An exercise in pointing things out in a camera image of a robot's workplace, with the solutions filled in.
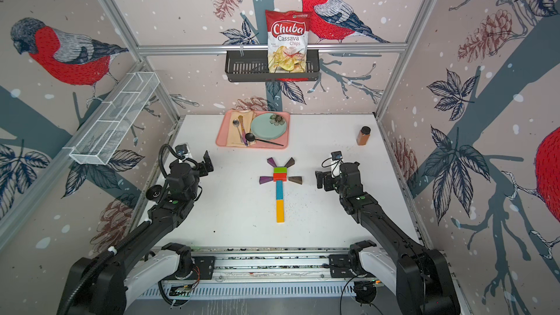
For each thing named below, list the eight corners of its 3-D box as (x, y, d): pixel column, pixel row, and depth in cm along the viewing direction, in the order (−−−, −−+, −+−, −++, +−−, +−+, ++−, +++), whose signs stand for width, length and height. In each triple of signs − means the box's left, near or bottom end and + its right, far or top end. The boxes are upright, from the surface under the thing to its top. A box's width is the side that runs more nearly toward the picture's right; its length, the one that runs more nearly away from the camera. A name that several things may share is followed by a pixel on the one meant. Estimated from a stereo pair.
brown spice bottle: (357, 145, 111) (363, 131, 102) (355, 138, 114) (361, 124, 105) (365, 145, 111) (371, 131, 102) (363, 138, 114) (369, 124, 105)
